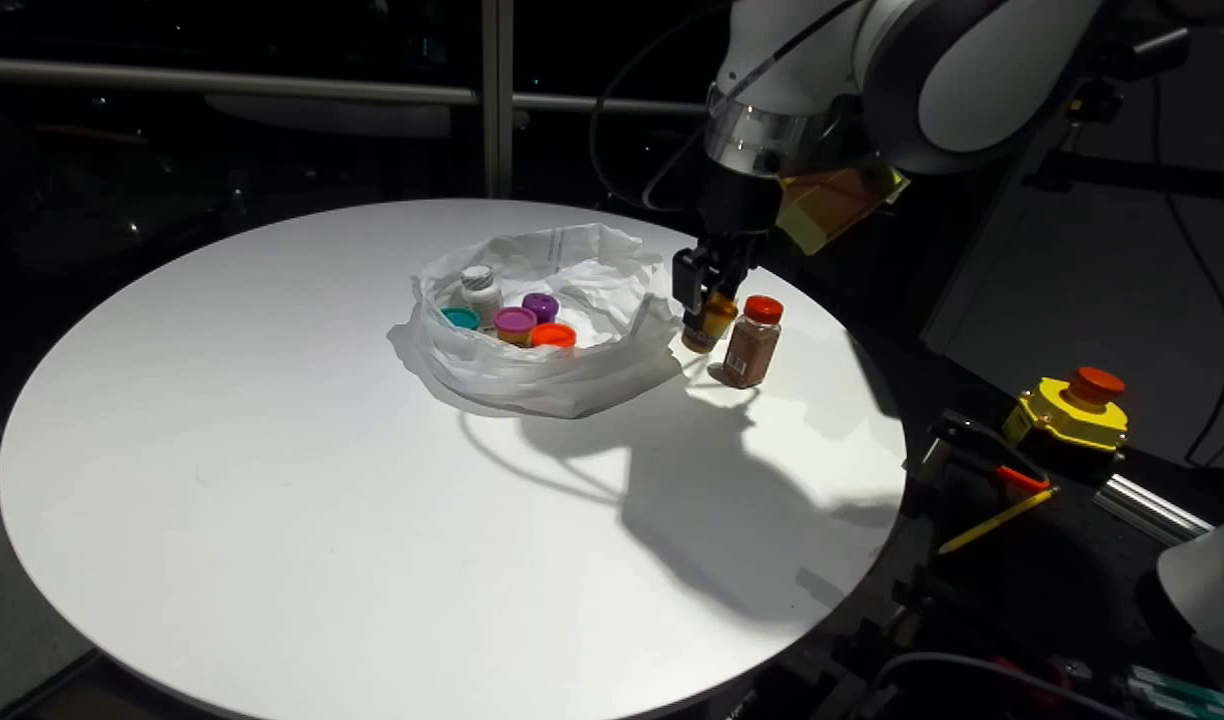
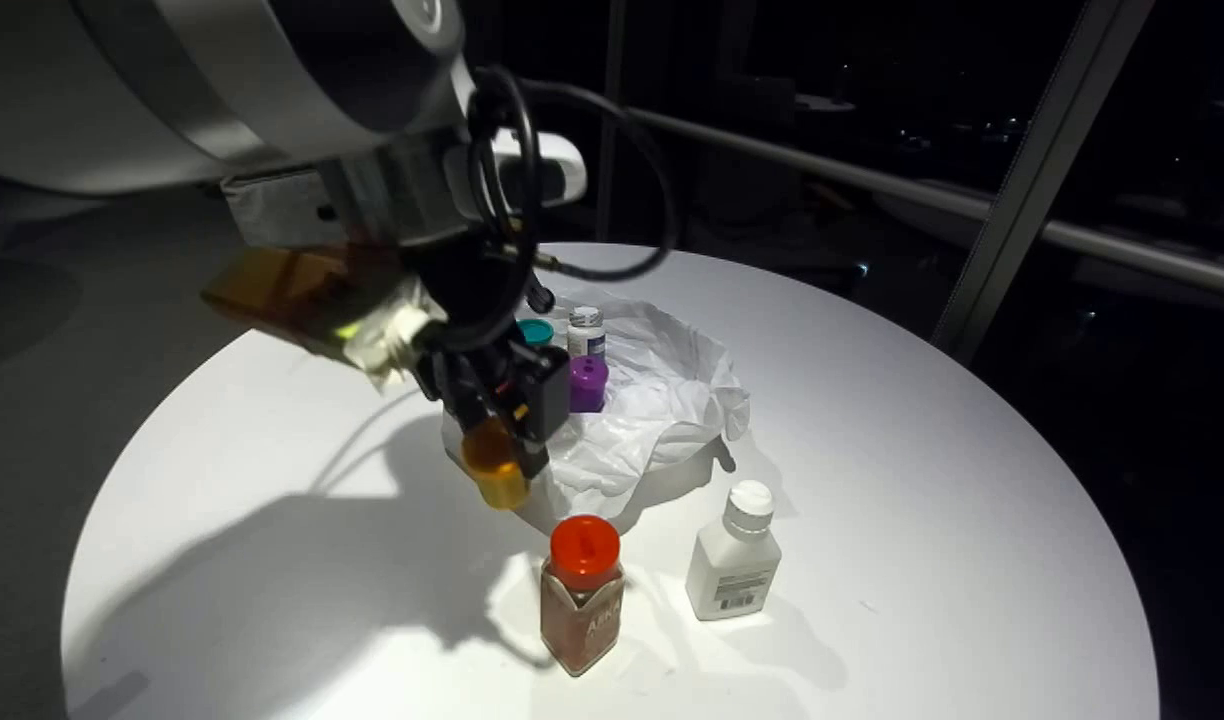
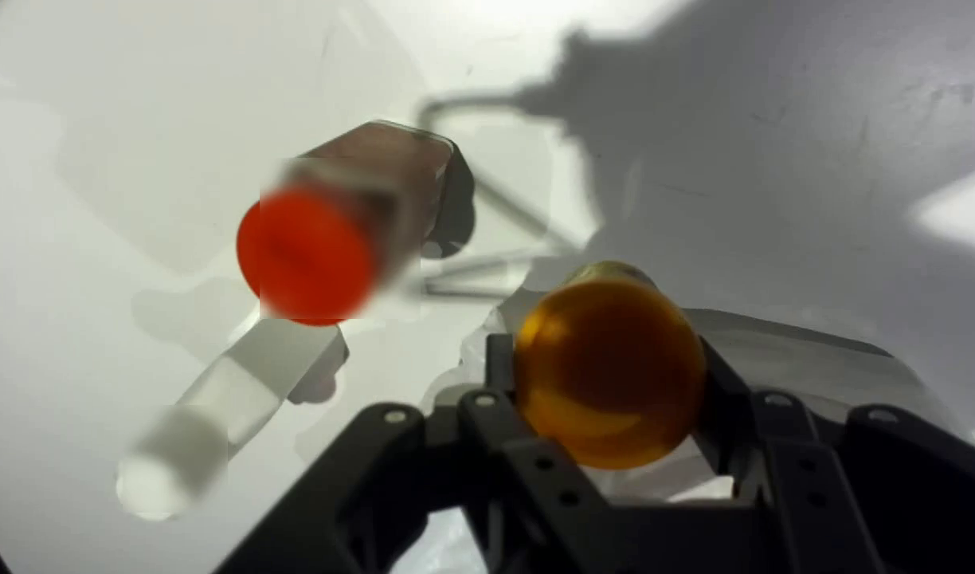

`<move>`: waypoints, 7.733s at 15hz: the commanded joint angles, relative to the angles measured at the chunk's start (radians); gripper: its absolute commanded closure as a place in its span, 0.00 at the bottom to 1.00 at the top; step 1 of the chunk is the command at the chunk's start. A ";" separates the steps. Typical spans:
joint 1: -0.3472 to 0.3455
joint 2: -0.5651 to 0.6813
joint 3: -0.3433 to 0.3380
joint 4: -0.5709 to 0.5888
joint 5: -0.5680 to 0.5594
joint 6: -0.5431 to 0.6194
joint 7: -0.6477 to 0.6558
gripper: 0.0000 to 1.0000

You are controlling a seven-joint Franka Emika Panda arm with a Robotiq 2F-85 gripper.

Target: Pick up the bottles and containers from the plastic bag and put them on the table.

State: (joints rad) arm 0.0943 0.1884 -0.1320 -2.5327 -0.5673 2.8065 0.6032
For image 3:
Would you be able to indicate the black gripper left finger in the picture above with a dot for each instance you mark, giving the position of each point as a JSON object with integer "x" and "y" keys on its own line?
{"x": 444, "y": 499}

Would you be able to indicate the white bottle white cap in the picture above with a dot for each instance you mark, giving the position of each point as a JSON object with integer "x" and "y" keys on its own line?
{"x": 221, "y": 410}

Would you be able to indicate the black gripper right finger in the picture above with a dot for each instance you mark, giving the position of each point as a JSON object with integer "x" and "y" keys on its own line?
{"x": 880, "y": 499}

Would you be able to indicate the yellow container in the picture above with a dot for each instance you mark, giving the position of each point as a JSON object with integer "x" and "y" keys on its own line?
{"x": 609, "y": 371}

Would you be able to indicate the spice bottle red lid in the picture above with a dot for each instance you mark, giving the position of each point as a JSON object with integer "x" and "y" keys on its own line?
{"x": 330, "y": 233}

